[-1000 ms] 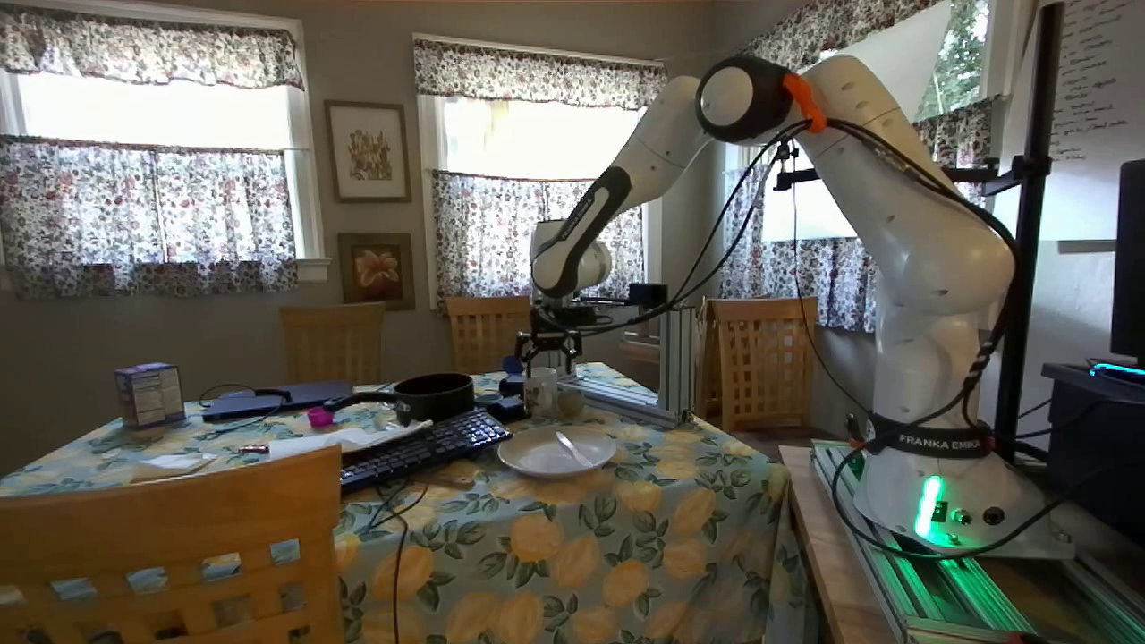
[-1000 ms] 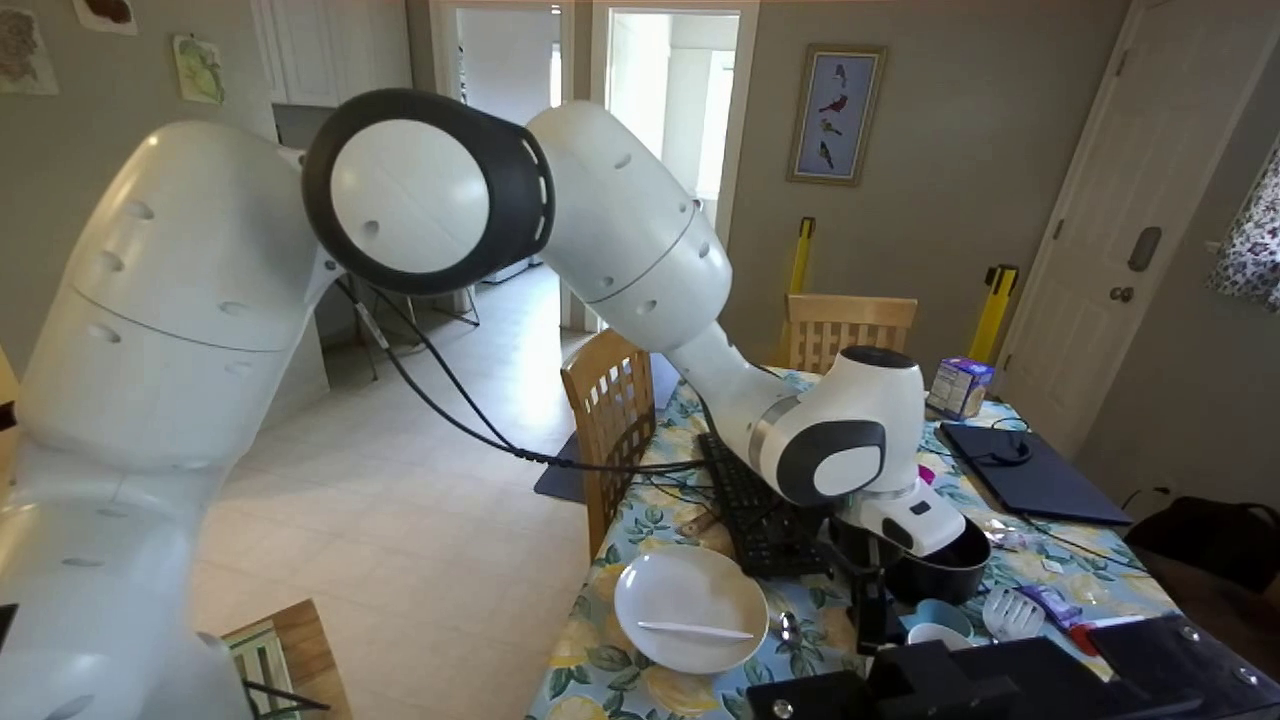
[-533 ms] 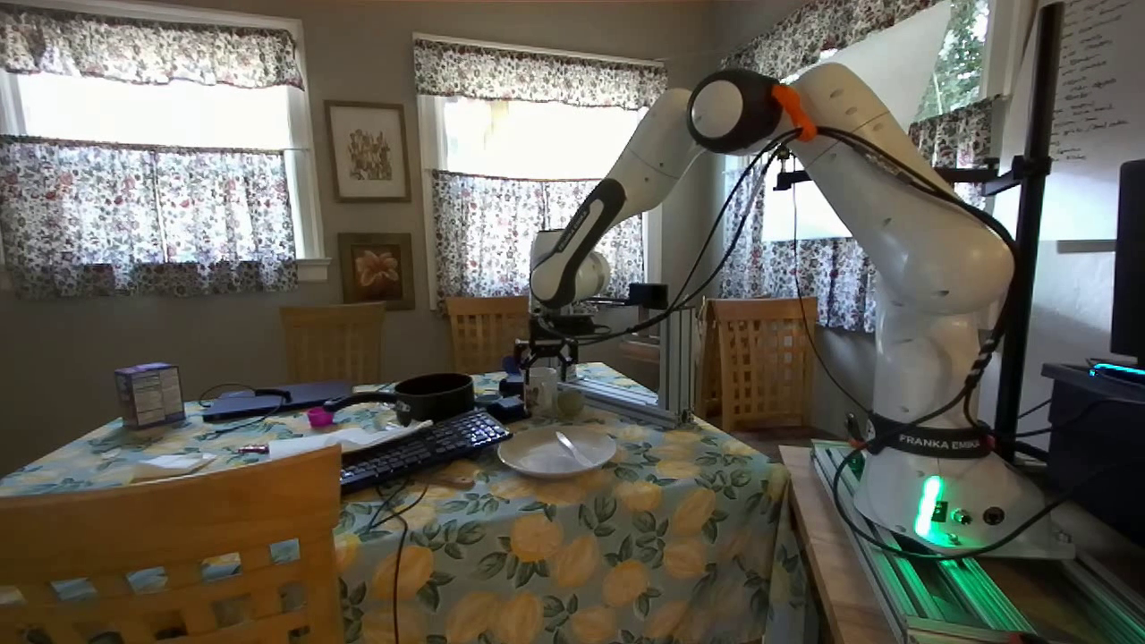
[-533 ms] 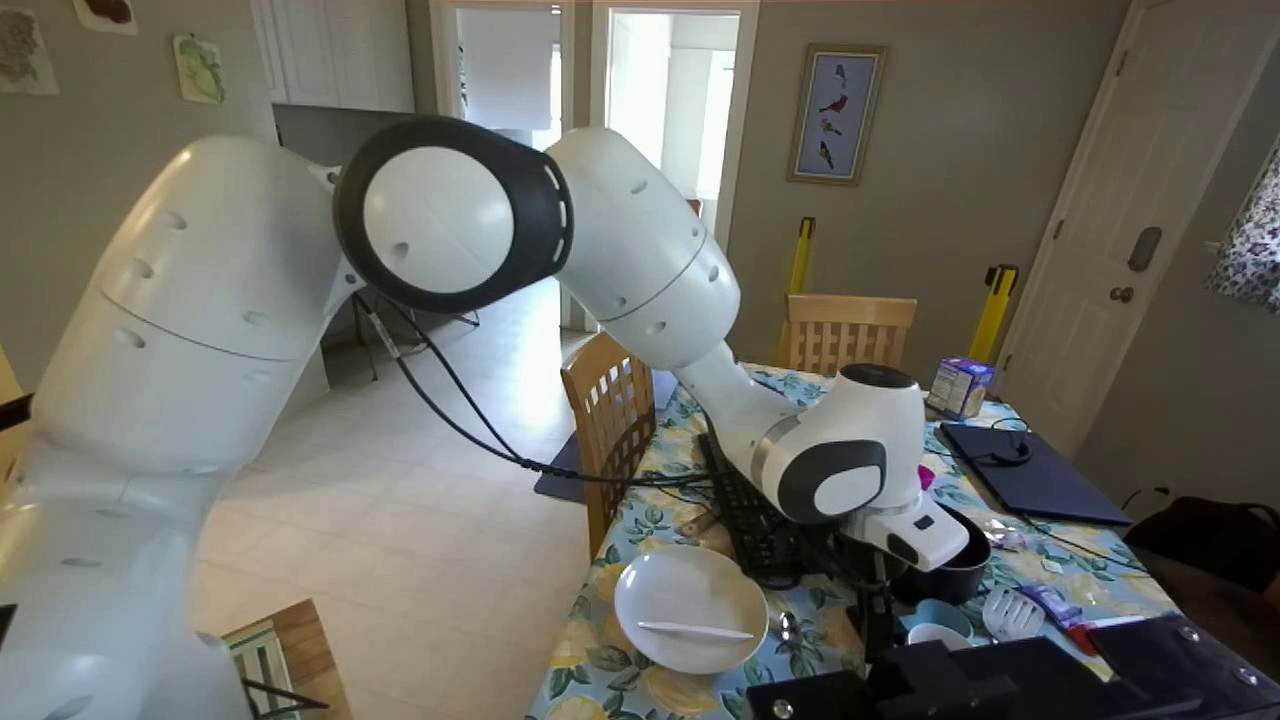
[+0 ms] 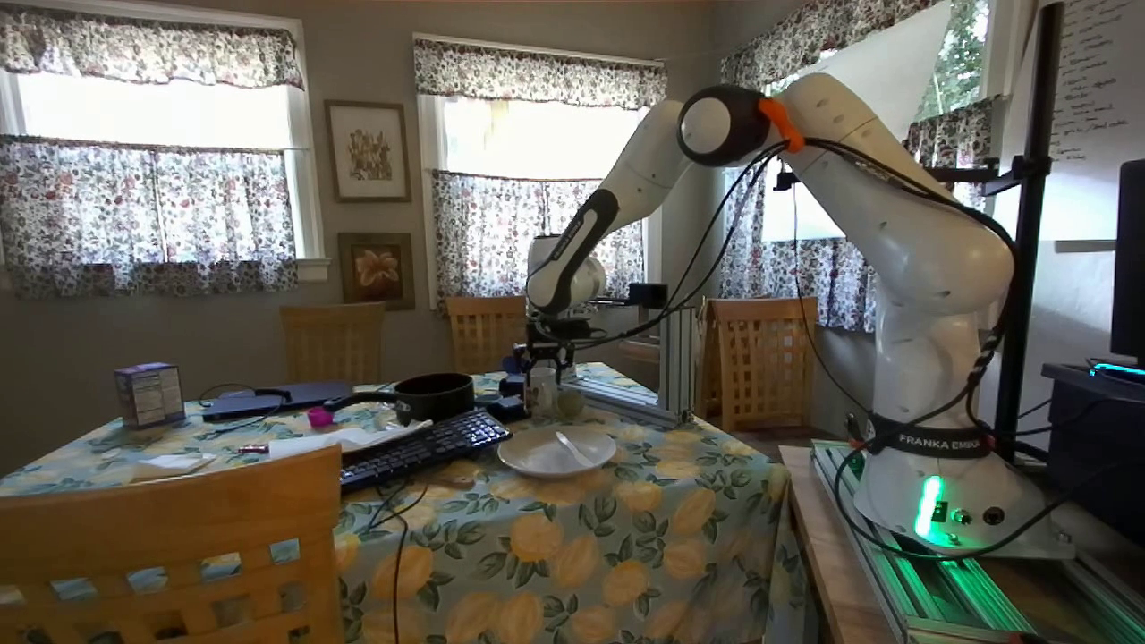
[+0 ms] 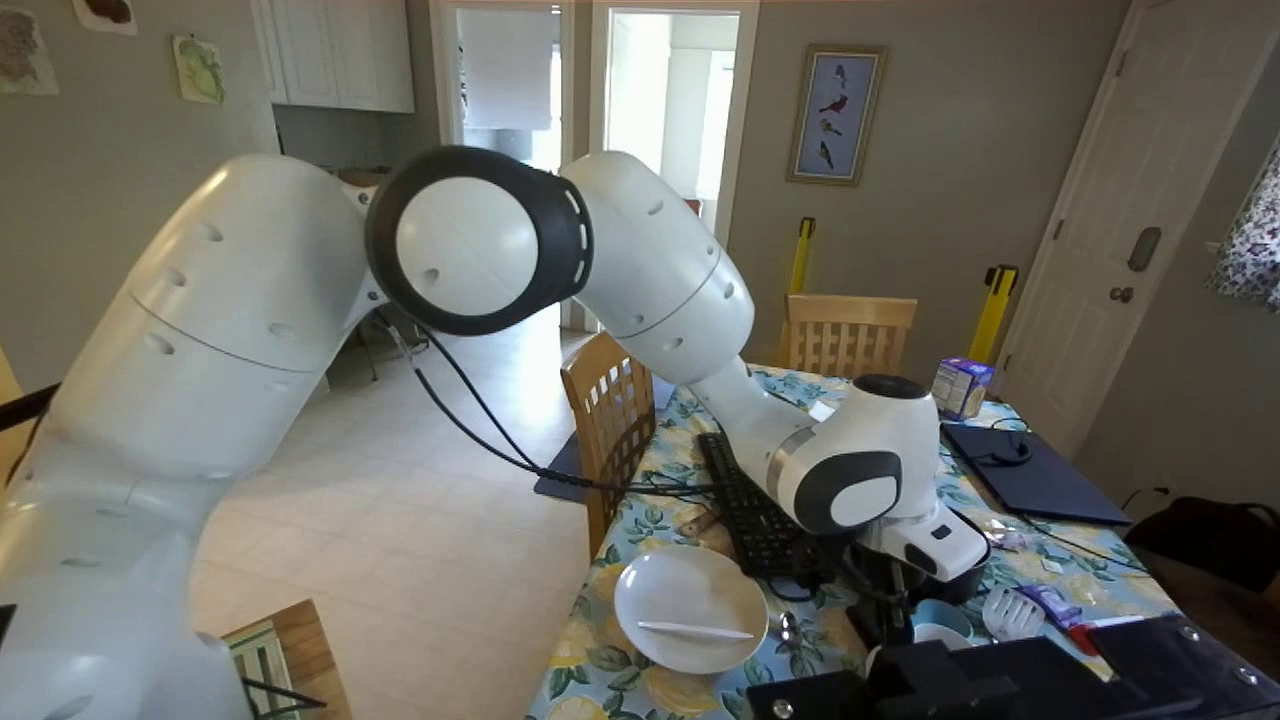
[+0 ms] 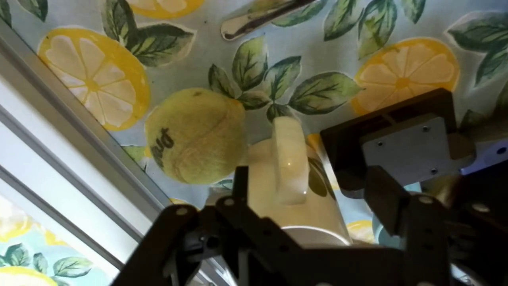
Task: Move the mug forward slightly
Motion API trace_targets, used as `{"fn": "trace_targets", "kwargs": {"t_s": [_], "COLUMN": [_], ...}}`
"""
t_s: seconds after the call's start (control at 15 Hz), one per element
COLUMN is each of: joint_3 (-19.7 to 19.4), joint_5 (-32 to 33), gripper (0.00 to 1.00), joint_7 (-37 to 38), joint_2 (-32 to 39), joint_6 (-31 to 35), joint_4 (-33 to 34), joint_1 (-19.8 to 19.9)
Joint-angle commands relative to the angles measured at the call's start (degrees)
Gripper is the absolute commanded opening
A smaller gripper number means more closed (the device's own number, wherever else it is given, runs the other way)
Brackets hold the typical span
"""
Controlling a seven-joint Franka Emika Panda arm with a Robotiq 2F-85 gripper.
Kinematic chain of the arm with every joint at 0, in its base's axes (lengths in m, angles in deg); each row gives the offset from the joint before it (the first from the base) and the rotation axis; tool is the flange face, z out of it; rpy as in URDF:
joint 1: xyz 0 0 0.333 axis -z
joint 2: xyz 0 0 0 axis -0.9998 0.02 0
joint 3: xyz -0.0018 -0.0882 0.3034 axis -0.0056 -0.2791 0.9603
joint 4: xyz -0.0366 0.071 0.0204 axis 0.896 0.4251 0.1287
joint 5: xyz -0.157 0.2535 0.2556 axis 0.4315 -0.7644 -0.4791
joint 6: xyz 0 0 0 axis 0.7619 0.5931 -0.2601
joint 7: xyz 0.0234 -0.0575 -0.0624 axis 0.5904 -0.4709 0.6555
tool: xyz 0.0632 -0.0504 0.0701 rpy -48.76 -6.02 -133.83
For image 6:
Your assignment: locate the grey paper wall drawing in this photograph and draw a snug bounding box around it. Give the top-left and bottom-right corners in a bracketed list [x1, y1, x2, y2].
[0, 4, 62, 101]

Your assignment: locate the wooden cane back chair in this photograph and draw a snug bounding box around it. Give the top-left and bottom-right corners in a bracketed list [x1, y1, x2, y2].
[554, 334, 658, 563]

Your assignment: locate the white panel door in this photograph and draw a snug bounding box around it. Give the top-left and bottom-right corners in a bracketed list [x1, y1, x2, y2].
[992, 0, 1280, 458]

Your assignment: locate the small blue white carton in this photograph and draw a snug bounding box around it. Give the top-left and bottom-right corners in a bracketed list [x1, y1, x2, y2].
[929, 358, 995, 423]

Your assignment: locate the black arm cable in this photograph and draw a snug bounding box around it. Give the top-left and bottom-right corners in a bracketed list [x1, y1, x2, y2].
[407, 316, 712, 499]

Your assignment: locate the green paper wall drawing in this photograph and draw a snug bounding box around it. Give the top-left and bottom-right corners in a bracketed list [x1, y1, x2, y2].
[166, 34, 229, 109]

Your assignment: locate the white round plate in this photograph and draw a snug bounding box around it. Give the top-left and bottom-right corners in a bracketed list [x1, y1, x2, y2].
[613, 535, 776, 682]

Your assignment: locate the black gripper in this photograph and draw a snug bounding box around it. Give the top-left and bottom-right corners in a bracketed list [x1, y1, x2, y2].
[835, 543, 937, 650]

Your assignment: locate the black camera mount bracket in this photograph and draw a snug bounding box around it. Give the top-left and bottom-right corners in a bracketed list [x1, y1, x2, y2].
[742, 617, 1280, 720]

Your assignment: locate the yellow black pole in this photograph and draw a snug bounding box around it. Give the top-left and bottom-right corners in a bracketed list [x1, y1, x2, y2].
[963, 260, 1022, 367]
[785, 214, 819, 302]

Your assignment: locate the dark blue laptop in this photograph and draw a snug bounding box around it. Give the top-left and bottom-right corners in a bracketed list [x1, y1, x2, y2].
[938, 422, 1137, 529]

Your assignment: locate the black bag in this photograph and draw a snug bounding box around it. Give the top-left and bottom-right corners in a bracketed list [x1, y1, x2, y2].
[1125, 493, 1280, 601]

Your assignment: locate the lemon print tablecloth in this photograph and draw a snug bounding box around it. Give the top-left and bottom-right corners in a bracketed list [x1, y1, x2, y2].
[524, 360, 1193, 720]

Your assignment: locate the white wall cabinet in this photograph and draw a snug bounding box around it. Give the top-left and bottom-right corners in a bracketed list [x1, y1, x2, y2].
[250, 0, 418, 118]

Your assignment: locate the light wooden slatted chair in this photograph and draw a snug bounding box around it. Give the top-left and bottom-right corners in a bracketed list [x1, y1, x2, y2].
[779, 292, 922, 383]

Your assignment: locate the patterned window curtain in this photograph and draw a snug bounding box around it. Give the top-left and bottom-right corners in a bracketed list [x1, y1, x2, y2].
[1216, 131, 1280, 316]

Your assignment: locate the framed bird picture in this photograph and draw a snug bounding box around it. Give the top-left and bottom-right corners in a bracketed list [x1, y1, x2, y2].
[785, 45, 893, 187]

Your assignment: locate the red blue handled brush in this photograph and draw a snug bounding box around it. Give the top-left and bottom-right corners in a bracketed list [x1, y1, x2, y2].
[978, 581, 1120, 673]

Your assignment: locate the white plastic knife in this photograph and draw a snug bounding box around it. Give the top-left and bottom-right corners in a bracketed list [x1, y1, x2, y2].
[637, 614, 759, 650]

